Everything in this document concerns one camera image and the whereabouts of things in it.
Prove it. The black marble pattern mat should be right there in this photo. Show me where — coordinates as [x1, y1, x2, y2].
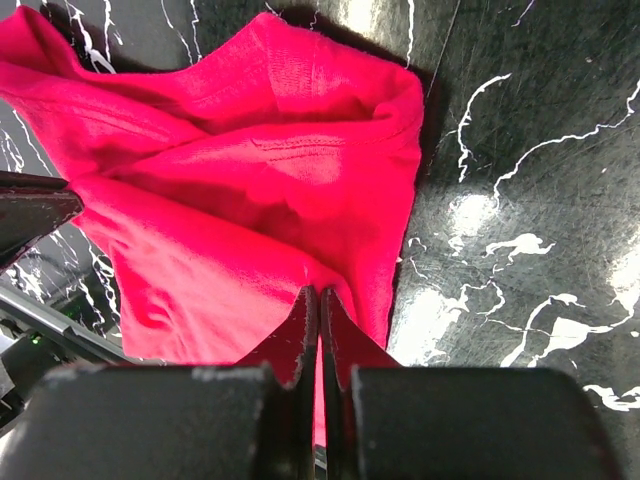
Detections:
[0, 0, 640, 414]

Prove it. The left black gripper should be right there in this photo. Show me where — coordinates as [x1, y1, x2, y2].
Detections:
[1, 171, 141, 430]

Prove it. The red t-shirt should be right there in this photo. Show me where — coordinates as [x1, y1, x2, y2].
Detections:
[0, 4, 427, 451]

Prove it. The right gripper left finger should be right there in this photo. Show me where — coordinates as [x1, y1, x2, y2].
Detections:
[235, 286, 319, 479]

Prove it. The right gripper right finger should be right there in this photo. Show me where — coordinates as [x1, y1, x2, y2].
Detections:
[319, 288, 400, 479]

